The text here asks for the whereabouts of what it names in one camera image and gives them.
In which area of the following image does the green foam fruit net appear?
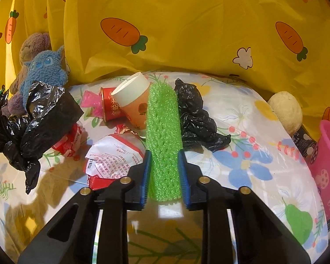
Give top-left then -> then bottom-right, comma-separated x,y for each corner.
146,82 -> 183,202

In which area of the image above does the yellow carrot print curtain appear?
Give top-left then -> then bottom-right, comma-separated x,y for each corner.
0,0 -> 330,138

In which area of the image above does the cream round plush ball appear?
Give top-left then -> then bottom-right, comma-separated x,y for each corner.
268,91 -> 303,136

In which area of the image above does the pink plastic trash bin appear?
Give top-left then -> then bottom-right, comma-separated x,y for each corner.
308,120 -> 330,220

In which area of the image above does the red white snack wrapper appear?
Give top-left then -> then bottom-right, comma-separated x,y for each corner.
84,132 -> 145,191

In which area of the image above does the blue plush monster toy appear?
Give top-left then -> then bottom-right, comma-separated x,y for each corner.
19,46 -> 68,108

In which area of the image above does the small black plastic bag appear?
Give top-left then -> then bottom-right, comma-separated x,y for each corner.
174,79 -> 231,152

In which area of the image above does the orange white paper cup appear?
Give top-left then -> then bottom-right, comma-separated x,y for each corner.
111,72 -> 150,130

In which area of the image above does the red cup with pink bag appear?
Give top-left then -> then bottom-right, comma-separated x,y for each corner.
80,88 -> 126,122

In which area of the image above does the red crumpled wrapper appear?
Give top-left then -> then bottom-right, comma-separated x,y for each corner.
52,123 -> 82,157

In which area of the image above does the purple teddy bear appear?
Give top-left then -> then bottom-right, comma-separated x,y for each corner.
2,33 -> 51,117

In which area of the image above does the black floral packaging bag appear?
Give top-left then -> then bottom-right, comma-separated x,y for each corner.
292,126 -> 317,158

